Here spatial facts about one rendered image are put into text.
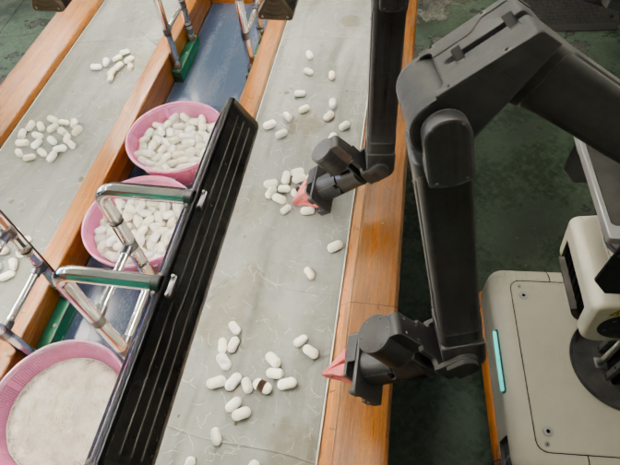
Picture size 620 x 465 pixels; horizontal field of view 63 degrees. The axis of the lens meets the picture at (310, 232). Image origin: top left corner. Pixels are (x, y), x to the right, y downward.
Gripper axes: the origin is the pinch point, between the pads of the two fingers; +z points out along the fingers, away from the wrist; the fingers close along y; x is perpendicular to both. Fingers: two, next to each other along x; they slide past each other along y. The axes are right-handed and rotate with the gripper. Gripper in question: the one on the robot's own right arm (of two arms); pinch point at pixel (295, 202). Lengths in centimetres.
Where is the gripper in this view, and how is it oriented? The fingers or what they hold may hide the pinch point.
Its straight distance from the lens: 120.7
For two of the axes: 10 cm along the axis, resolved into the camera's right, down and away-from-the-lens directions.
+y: -1.7, 8.1, -5.6
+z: -7.2, 2.9, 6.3
